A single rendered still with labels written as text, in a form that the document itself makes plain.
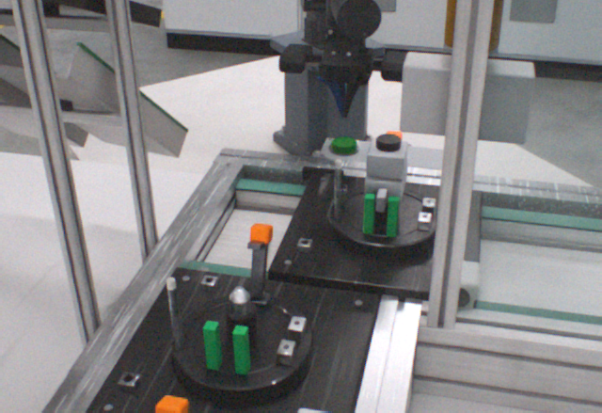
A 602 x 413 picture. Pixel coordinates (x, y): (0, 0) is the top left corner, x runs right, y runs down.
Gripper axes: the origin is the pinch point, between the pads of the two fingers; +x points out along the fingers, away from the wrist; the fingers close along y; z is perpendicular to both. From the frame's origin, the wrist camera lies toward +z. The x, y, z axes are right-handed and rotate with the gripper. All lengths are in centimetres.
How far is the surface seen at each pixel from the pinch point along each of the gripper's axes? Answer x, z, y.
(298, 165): 8.9, 6.4, -5.6
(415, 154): 8.9, -0.5, 10.9
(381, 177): -0.8, 24.2, 8.7
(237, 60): 106, -271, -108
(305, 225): 7.8, 23.3, -0.7
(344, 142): 7.7, 0.1, 0.1
